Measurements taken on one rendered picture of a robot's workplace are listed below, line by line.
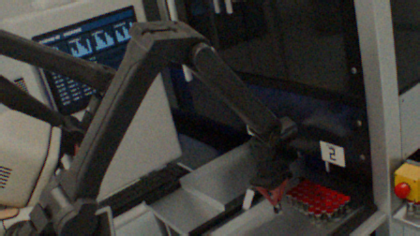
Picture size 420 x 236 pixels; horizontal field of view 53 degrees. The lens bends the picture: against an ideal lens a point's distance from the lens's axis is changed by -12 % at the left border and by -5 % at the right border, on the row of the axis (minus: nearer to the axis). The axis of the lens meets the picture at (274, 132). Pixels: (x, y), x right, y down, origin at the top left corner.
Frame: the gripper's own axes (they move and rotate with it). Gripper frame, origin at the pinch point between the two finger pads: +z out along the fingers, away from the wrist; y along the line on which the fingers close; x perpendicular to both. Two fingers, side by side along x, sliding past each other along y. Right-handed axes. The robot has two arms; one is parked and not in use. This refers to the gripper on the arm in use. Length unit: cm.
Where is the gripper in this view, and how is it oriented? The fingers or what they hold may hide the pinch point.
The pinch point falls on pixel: (276, 200)
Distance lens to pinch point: 124.0
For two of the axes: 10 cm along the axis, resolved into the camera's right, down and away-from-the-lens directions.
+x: -8.2, -1.0, 5.7
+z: 1.9, 8.8, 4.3
